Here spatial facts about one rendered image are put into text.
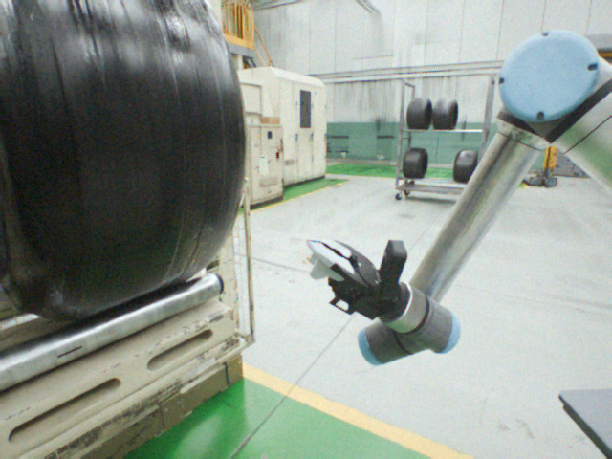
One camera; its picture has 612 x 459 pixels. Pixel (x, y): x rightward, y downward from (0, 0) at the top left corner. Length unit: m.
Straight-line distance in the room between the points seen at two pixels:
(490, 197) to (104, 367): 0.71
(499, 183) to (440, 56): 11.20
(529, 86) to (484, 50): 11.19
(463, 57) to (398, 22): 2.30
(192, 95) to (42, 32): 0.14
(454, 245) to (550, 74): 0.37
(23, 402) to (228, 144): 0.40
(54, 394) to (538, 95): 0.73
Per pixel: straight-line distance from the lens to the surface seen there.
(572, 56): 0.57
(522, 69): 0.58
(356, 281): 0.57
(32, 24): 0.40
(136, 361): 0.57
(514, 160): 0.73
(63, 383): 0.56
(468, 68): 11.64
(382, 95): 12.16
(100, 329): 0.56
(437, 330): 0.71
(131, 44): 0.42
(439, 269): 0.80
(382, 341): 0.77
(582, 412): 1.00
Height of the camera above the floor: 1.17
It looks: 16 degrees down
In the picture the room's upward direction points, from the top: straight up
